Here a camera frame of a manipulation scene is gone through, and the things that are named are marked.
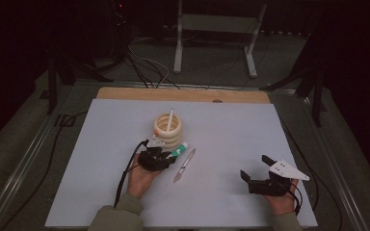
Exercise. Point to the clear plastic pen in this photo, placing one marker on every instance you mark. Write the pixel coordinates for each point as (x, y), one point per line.
(184, 165)

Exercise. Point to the person's right hand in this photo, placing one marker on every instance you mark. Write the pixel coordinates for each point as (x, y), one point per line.
(281, 203)

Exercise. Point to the person's left hand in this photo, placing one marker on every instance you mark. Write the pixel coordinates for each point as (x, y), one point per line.
(141, 183)

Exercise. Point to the black tripod stand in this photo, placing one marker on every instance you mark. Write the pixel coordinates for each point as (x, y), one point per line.
(316, 96)

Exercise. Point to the white metal-frame stand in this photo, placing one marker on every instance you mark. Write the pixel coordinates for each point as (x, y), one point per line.
(212, 22)

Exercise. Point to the white table mat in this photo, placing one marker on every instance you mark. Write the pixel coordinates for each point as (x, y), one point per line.
(221, 134)

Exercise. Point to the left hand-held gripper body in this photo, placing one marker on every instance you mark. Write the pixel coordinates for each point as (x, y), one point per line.
(152, 160)

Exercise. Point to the green and white tube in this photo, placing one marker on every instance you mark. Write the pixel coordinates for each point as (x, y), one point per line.
(180, 149)

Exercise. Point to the cream ringed duck pen holder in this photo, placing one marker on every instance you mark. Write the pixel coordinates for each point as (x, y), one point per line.
(168, 136)

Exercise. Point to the dark equipment rack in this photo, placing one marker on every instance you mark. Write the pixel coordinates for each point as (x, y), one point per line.
(112, 32)

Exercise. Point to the white pen with blue cap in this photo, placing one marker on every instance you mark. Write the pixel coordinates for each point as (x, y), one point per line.
(170, 121)

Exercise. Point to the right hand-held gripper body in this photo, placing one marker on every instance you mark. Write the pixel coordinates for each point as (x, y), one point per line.
(276, 184)

